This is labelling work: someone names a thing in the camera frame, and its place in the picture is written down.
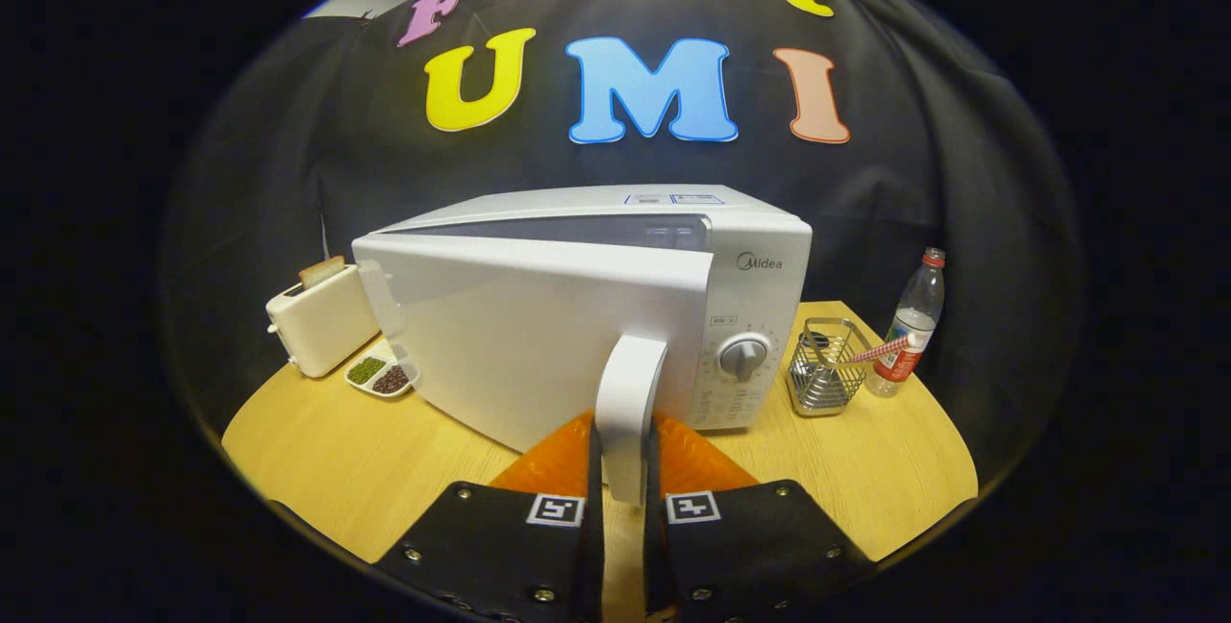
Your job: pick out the white bread toaster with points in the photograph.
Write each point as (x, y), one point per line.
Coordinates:
(322, 325)

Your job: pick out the white toaster oven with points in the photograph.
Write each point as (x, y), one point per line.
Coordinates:
(539, 344)

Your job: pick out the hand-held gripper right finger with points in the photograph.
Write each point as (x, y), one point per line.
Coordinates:
(654, 565)

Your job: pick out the red white striped straw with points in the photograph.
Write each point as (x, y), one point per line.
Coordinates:
(885, 349)

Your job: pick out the clear plastic water bottle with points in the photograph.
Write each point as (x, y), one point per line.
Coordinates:
(918, 315)

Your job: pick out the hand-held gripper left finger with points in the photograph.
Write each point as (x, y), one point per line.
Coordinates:
(595, 556)

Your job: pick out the white divided bean dish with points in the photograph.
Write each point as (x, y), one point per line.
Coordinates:
(380, 378)

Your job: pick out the toast slice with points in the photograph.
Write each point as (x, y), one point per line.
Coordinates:
(322, 270)

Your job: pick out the black backdrop cloth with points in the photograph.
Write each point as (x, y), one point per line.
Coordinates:
(962, 171)

